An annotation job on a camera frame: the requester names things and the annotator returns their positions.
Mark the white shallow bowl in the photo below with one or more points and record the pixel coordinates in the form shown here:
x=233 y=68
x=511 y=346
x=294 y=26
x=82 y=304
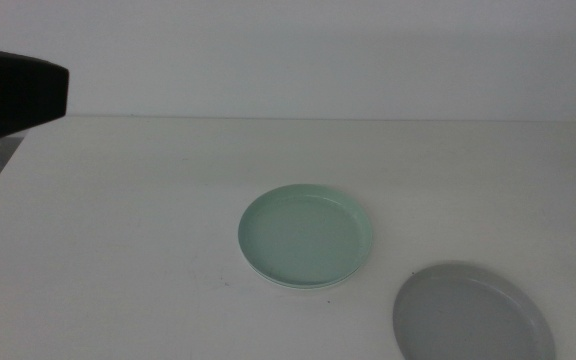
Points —
x=308 y=288

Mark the pale green shallow bowl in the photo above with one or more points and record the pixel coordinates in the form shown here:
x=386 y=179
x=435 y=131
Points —
x=303 y=235

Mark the grey shallow bowl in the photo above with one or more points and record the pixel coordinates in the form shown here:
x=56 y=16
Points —
x=468 y=315

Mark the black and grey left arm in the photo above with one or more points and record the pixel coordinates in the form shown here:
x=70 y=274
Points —
x=13 y=95

